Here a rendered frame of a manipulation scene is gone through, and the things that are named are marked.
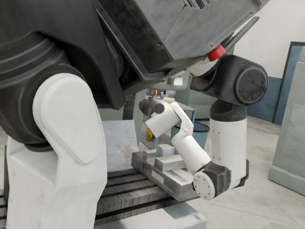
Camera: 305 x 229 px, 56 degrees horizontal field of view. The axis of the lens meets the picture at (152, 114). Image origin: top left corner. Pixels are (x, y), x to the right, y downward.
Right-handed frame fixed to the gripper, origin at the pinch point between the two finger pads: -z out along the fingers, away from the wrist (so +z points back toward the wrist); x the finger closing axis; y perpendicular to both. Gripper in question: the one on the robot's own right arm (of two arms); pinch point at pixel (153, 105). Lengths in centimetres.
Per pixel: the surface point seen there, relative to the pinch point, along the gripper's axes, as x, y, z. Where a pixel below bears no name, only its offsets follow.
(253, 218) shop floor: -139, 122, -112
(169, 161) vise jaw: -9.4, 21.9, 4.0
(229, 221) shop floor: -111, 122, -107
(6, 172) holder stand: 49, 23, 19
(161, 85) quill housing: 0.1, -9.4, 10.0
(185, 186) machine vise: -13.3, 27.2, 16.2
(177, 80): -5.1, -12.0, 12.1
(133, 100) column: 2.6, 5.4, -39.2
